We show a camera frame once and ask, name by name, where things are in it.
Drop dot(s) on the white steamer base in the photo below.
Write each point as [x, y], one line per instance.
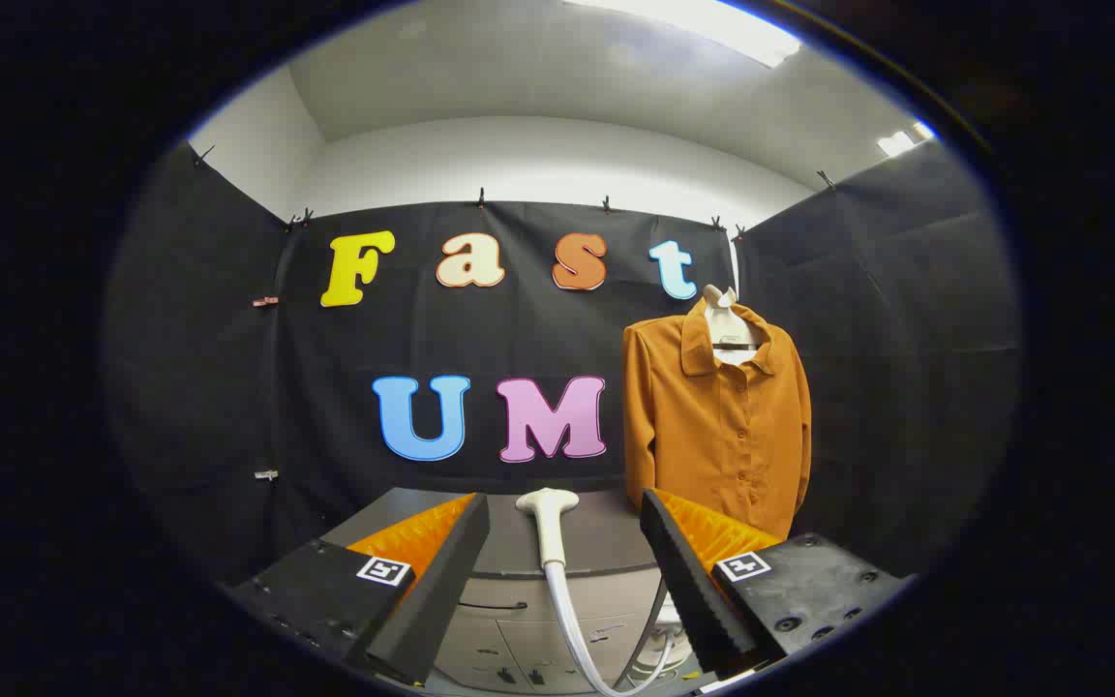
[672, 637]

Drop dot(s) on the small ceiling light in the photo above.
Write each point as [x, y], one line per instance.
[896, 143]

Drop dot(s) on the white clothes hanger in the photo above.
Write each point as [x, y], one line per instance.
[734, 329]

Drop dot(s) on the orange button-up shirt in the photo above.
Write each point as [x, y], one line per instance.
[712, 436]

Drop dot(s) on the black backdrop cloth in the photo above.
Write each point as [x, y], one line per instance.
[228, 387]

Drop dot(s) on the grey cabinet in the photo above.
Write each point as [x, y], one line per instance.
[606, 537]

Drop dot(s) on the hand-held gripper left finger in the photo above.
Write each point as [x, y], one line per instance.
[441, 590]

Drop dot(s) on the large ceiling light panel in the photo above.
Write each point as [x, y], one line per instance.
[712, 24]

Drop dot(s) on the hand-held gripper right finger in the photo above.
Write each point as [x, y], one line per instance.
[688, 590]

